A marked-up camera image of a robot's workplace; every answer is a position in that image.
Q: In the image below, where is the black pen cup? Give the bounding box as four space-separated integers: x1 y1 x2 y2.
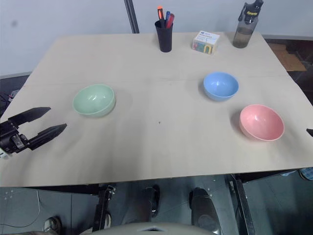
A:
154 20 174 53

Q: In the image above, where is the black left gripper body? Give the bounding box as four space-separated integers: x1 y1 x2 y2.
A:
0 121 34 155

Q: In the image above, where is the orange marker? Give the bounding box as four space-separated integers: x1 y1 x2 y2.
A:
156 5 165 28

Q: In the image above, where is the grey sports water bottle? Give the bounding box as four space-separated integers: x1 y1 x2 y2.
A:
232 0 264 49

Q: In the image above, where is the black left robot foot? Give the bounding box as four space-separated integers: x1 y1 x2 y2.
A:
142 185 161 220

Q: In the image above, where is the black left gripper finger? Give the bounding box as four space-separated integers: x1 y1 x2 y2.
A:
27 123 68 151
8 107 52 129

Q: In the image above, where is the blue patterned shoe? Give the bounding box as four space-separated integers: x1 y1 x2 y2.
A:
299 167 313 181

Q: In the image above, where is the white card box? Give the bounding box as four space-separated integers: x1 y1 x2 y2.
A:
191 30 220 56

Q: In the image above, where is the black vertical post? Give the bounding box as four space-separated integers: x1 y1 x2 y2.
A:
123 0 140 34

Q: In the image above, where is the grey sneaker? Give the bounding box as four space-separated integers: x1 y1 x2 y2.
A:
43 216 62 235

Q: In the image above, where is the black right robot foot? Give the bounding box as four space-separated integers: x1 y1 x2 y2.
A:
189 187 221 235

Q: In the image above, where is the black robot foot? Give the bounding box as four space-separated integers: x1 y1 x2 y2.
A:
189 187 221 235
142 185 161 220

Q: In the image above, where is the green bowl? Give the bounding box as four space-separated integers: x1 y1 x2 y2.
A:
72 84 116 118

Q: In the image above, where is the pink bowl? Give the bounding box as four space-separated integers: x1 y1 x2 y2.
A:
239 104 285 142

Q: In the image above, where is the silver robot torso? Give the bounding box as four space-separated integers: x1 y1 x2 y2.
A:
91 221 216 235

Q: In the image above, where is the white floor cable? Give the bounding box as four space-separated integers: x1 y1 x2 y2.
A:
0 189 42 228

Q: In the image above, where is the blue bowl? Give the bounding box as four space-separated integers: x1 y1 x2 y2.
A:
203 71 239 101

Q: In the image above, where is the black table leg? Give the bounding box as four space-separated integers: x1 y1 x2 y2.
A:
229 173 256 235
92 184 117 232

